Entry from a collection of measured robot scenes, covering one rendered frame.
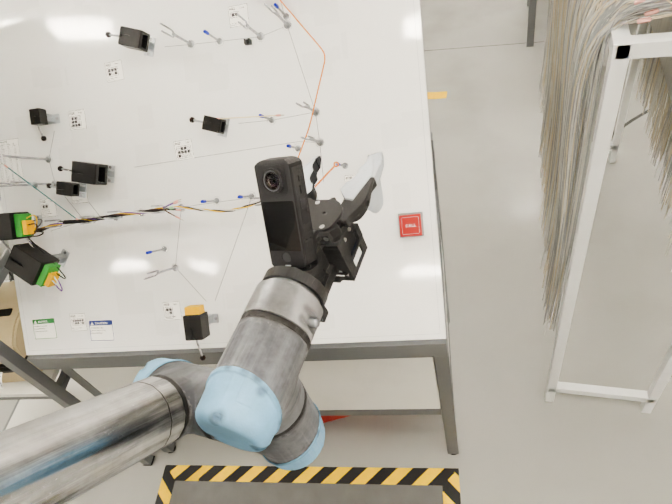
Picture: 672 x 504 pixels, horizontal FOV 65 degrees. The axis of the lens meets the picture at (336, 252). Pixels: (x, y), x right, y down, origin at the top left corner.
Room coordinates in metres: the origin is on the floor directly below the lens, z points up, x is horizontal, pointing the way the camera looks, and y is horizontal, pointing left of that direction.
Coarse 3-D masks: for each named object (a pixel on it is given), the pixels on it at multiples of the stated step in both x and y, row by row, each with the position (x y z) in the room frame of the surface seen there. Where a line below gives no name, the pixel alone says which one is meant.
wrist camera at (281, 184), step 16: (272, 160) 0.43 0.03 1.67; (288, 160) 0.42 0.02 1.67; (256, 176) 0.44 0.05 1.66; (272, 176) 0.42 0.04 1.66; (288, 176) 0.41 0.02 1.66; (272, 192) 0.41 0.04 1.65; (288, 192) 0.41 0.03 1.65; (304, 192) 0.41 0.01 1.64; (272, 208) 0.41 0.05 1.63; (288, 208) 0.40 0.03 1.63; (304, 208) 0.40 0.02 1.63; (272, 224) 0.40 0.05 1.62; (288, 224) 0.39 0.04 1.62; (304, 224) 0.39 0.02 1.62; (272, 240) 0.40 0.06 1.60; (288, 240) 0.39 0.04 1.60; (304, 240) 0.38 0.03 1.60; (272, 256) 0.39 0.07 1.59; (288, 256) 0.38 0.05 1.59; (304, 256) 0.37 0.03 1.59
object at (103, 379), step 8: (88, 368) 1.01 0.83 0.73; (96, 368) 1.00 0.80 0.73; (104, 368) 0.99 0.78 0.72; (112, 368) 0.99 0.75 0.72; (120, 368) 0.98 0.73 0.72; (128, 368) 0.97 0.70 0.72; (136, 368) 0.96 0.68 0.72; (88, 376) 1.02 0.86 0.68; (96, 376) 1.01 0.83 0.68; (104, 376) 1.00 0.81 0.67; (112, 376) 0.99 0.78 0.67; (120, 376) 0.99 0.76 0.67; (128, 376) 0.98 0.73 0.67; (96, 384) 1.02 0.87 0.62; (104, 384) 1.01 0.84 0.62; (112, 384) 1.00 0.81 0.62; (120, 384) 1.00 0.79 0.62; (104, 392) 1.02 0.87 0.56
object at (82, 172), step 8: (64, 168) 1.19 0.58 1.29; (72, 168) 1.16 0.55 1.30; (80, 168) 1.15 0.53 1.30; (88, 168) 1.14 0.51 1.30; (96, 168) 1.13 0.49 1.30; (104, 168) 1.16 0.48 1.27; (112, 168) 1.22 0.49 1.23; (72, 176) 1.15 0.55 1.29; (80, 176) 1.14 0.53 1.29; (88, 176) 1.13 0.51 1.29; (96, 176) 1.12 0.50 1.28; (104, 176) 1.15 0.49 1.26; (112, 176) 1.21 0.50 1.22; (96, 184) 1.12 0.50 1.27; (104, 184) 1.14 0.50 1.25
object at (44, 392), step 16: (0, 208) 1.48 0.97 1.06; (0, 256) 1.26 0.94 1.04; (0, 272) 1.19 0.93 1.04; (0, 352) 1.02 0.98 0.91; (16, 352) 1.04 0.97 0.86; (16, 368) 1.01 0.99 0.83; (32, 368) 1.03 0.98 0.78; (16, 384) 1.09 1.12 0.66; (32, 384) 1.02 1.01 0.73; (48, 384) 1.02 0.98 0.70; (64, 384) 1.06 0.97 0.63; (32, 400) 1.33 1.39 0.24; (48, 400) 1.31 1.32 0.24; (64, 400) 1.01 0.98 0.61; (80, 400) 1.26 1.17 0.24; (16, 416) 1.28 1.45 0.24; (32, 416) 1.25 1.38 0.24; (144, 464) 1.02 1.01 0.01
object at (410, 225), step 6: (402, 216) 0.84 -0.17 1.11; (408, 216) 0.83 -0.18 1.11; (414, 216) 0.83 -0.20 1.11; (420, 216) 0.82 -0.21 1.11; (402, 222) 0.83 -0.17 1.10; (408, 222) 0.82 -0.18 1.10; (414, 222) 0.82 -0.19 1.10; (420, 222) 0.81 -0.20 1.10; (402, 228) 0.82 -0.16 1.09; (408, 228) 0.82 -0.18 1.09; (414, 228) 0.81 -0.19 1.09; (420, 228) 0.81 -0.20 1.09; (402, 234) 0.81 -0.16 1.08; (408, 234) 0.81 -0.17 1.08; (414, 234) 0.80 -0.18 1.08; (420, 234) 0.80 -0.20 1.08
